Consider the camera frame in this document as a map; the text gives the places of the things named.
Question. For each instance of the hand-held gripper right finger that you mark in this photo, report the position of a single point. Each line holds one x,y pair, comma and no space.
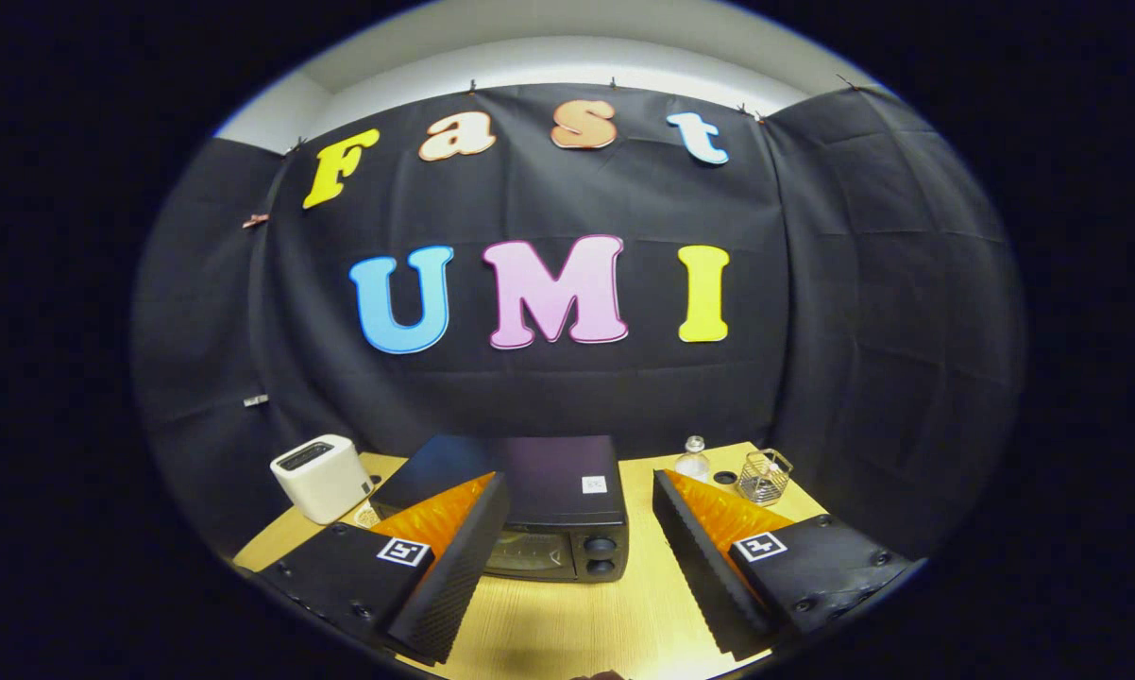
698,567

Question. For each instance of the clear plastic bottle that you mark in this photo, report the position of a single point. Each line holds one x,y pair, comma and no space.
692,465

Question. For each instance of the white pop-up toaster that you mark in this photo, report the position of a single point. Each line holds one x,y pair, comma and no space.
320,482

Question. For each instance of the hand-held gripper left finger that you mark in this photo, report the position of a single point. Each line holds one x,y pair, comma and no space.
459,567

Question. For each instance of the black toaster oven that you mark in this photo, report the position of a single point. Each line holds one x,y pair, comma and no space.
558,472

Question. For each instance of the red cloth clip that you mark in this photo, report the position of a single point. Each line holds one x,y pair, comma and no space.
256,221

